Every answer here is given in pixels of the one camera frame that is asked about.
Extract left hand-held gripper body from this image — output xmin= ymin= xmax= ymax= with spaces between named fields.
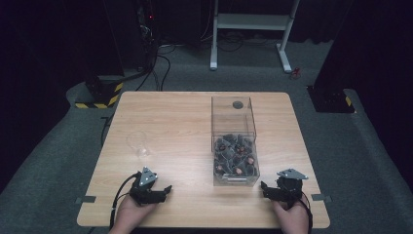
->
xmin=129 ymin=166 xmax=168 ymax=207

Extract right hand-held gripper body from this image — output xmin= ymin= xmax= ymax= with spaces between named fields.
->
xmin=274 ymin=168 xmax=310 ymax=210

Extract person's left hand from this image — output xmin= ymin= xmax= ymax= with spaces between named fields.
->
xmin=108 ymin=194 xmax=158 ymax=234

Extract person's right hand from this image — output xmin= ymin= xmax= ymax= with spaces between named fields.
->
xmin=271 ymin=194 xmax=310 ymax=234

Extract grey tape strip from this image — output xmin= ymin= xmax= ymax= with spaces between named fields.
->
xmin=310 ymin=193 xmax=333 ymax=203
xmin=74 ymin=195 xmax=97 ymax=205

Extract pile of dark small parts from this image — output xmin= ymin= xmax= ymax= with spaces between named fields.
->
xmin=213 ymin=133 xmax=260 ymax=178

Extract clear drinking glass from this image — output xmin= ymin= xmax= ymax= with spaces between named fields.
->
xmin=126 ymin=130 xmax=151 ymax=159

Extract clear acrylic box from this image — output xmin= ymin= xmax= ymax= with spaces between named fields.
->
xmin=210 ymin=95 xmax=261 ymax=187

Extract black yellow striped stand base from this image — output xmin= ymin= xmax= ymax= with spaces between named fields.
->
xmin=74 ymin=75 xmax=125 ymax=110

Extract small red object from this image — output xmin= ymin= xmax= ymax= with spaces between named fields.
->
xmin=289 ymin=66 xmax=302 ymax=81

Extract dark equipment rack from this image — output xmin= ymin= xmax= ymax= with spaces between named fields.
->
xmin=135 ymin=0 xmax=161 ymax=71

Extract white metal stand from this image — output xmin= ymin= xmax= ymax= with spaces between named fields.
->
xmin=209 ymin=0 xmax=302 ymax=74

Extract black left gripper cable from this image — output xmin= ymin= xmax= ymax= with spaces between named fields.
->
xmin=109 ymin=173 xmax=140 ymax=230

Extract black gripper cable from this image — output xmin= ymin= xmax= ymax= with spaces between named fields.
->
xmin=299 ymin=194 xmax=314 ymax=234
xmin=109 ymin=173 xmax=140 ymax=230

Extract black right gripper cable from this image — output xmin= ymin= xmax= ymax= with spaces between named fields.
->
xmin=299 ymin=194 xmax=314 ymax=234

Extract black cable beside table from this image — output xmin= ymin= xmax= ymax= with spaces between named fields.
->
xmin=99 ymin=112 xmax=116 ymax=148

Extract black floor cables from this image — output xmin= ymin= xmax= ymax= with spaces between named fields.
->
xmin=135 ymin=43 xmax=178 ymax=93

